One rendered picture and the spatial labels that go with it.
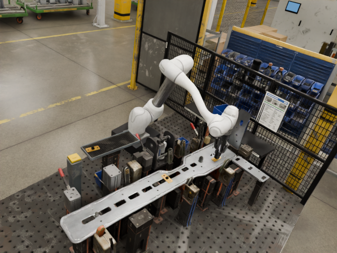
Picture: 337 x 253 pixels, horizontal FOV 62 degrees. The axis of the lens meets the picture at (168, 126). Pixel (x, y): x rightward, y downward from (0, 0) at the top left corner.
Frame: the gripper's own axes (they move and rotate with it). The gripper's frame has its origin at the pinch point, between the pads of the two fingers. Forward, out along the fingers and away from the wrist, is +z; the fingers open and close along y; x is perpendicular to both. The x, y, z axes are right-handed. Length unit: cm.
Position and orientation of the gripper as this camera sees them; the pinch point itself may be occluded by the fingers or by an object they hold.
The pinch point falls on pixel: (217, 154)
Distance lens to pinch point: 216.8
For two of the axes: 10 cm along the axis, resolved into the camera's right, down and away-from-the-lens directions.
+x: 7.4, -2.7, 6.2
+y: 6.6, 5.0, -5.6
